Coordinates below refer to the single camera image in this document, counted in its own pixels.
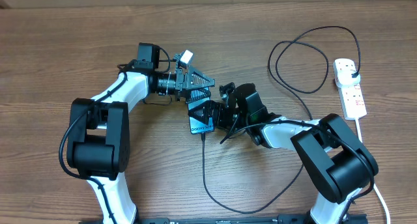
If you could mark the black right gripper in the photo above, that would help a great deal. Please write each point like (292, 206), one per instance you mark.
(212, 108)

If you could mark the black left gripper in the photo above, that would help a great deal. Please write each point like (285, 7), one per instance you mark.
(183, 84)

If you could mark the blue Samsung Galaxy smartphone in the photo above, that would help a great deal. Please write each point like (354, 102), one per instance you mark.
(199, 122)

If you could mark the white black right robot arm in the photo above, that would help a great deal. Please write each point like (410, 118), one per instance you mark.
(340, 166)

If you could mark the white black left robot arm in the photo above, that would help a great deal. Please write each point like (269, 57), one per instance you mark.
(96, 145)

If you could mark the white charger plug adapter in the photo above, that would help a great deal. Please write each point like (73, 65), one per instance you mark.
(346, 78)

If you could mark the white power strip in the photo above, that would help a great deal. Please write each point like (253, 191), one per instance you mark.
(352, 100)

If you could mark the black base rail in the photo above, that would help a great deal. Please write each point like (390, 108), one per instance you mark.
(280, 219)

